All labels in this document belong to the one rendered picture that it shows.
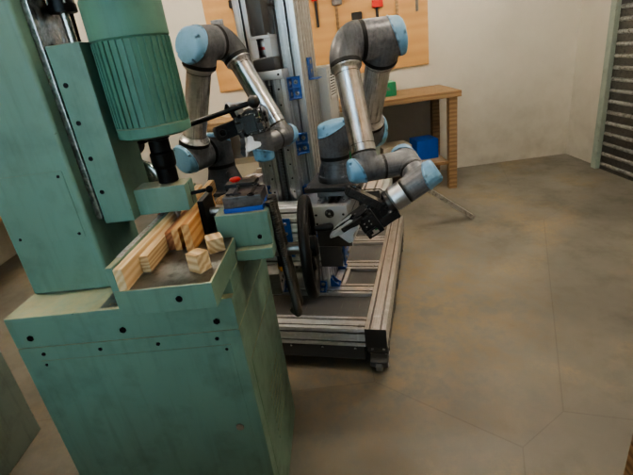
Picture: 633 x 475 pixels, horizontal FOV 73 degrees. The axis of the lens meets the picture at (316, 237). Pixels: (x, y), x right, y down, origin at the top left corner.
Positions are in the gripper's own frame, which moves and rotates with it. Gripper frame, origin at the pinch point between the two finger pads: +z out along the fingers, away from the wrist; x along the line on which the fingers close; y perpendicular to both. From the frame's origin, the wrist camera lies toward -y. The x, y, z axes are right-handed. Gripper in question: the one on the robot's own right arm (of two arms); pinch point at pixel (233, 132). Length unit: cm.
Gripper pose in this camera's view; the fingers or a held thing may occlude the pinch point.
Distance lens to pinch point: 125.2
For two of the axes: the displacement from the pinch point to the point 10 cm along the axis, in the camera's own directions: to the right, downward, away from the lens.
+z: -0.3, 3.9, -9.2
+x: 2.9, 8.8, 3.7
